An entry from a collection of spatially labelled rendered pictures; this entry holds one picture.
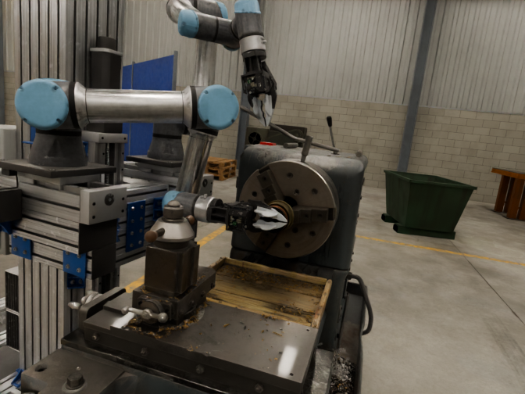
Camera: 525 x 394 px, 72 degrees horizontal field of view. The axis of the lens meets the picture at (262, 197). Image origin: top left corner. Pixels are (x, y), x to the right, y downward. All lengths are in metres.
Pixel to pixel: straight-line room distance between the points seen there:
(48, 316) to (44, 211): 0.57
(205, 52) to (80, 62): 0.47
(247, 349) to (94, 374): 0.25
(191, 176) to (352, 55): 10.46
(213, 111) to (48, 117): 0.39
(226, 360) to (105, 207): 0.62
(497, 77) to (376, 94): 3.03
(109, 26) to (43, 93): 0.59
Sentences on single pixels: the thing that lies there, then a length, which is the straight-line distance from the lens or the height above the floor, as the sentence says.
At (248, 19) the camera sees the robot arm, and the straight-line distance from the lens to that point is 1.16.
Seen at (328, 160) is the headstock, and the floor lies 1.24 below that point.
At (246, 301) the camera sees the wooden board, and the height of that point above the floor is 0.88.
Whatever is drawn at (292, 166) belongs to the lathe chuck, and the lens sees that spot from 1.13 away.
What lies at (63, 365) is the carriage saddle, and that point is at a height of 0.91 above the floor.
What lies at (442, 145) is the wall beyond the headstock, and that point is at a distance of 11.39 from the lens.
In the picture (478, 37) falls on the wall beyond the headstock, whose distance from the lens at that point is 11.91.
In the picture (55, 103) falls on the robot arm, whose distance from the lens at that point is 1.00.
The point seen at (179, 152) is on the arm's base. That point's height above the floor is 1.20.
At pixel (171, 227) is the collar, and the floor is 1.14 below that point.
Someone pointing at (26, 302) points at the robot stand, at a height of 0.57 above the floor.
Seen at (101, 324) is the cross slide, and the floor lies 0.96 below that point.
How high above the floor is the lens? 1.32
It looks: 10 degrees down
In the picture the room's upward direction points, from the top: 6 degrees clockwise
